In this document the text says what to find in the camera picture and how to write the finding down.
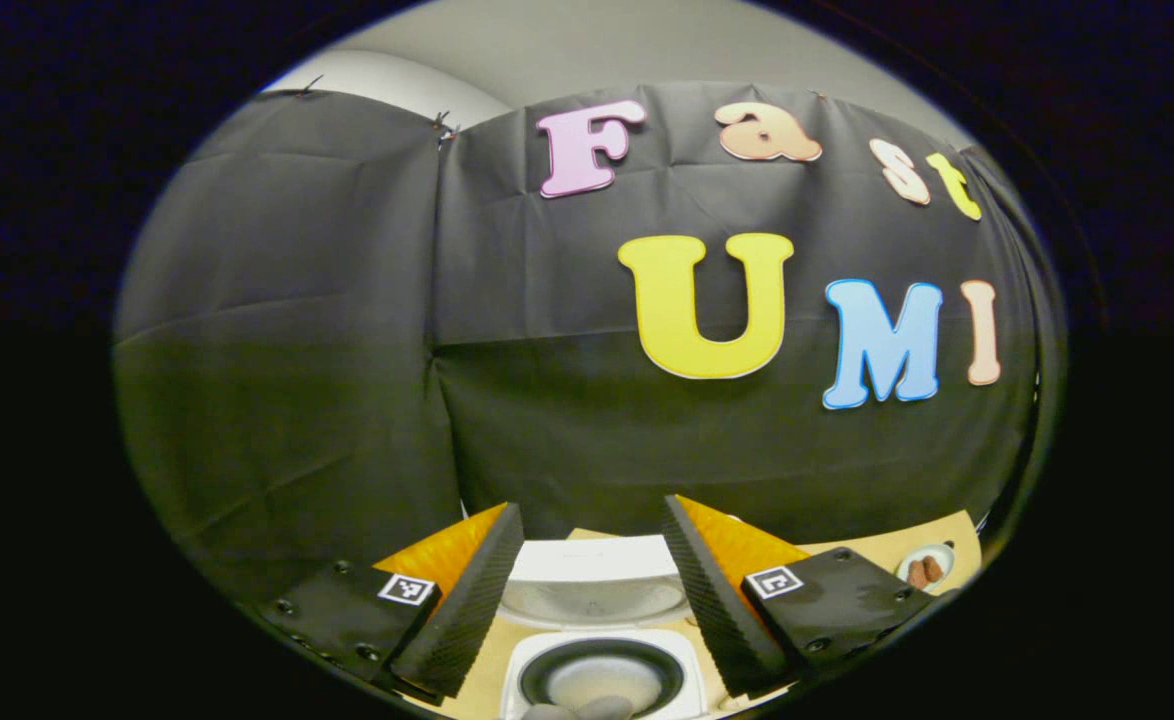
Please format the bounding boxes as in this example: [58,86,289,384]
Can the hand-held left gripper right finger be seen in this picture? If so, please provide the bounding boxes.
[659,493,940,701]

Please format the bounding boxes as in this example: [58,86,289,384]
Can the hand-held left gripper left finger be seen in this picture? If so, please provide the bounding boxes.
[255,500,526,701]

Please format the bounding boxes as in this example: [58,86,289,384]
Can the white rice cooker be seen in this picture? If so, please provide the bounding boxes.
[500,535,714,720]

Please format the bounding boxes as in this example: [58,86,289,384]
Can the pale green plate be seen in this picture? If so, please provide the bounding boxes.
[895,543,956,591]

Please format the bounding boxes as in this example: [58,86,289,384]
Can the black backdrop cloth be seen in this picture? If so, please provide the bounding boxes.
[112,80,1048,601]

